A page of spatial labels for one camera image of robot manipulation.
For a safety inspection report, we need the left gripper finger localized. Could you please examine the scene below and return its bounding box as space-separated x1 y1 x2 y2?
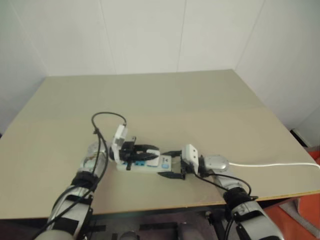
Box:
133 143 159 152
132 152 160 161

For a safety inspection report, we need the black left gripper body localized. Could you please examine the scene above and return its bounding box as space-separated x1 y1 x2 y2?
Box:
119 136 137 172

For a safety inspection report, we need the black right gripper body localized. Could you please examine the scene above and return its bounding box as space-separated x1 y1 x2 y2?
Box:
179 159 199 181

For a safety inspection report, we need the white charger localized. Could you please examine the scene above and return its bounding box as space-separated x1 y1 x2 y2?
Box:
145 148 161 168

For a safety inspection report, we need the white power strip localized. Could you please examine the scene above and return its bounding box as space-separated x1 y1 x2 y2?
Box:
115 155 182 177

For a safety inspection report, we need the grey rounded shape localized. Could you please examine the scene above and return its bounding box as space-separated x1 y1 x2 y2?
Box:
121 231 141 240

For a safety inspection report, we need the black and white box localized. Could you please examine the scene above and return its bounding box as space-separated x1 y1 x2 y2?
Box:
289 127 314 149

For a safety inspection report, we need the orange object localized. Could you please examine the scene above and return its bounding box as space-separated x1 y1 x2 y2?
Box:
305 144 320 171

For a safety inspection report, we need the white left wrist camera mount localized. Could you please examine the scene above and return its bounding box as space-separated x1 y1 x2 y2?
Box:
108 124 129 163

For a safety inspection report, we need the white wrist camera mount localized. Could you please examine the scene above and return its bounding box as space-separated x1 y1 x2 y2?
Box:
181 143 200 174
108 124 129 163

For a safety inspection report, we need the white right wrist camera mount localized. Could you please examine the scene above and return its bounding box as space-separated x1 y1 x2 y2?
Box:
181 143 200 174

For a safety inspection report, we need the black table frame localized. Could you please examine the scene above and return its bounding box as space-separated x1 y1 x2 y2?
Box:
88 198 232 240

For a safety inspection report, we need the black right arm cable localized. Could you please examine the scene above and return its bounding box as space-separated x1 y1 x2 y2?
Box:
193 172 260 240

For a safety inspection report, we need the white power strip cord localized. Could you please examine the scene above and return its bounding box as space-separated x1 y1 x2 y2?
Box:
228 161 320 171

